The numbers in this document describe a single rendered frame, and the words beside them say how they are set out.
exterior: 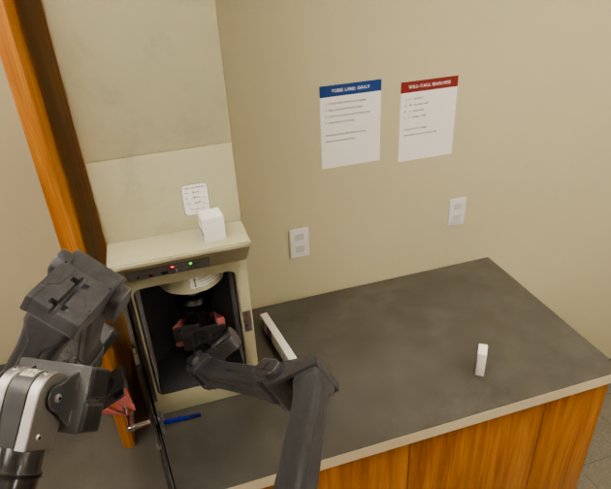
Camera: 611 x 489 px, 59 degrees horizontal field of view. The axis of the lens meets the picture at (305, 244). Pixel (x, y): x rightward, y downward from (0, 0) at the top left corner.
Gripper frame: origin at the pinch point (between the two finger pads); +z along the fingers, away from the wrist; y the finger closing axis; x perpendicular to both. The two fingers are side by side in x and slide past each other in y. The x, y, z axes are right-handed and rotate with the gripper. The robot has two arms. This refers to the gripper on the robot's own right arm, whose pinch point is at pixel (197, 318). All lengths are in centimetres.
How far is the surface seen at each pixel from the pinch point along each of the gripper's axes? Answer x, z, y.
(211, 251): -32.9, -20.9, -6.1
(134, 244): -33.9, -12.7, 10.7
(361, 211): -6, 35, -64
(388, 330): 24, 3, -61
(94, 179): -50, -10, 16
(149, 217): -38.6, -9.7, 6.1
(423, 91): -45, 35, -86
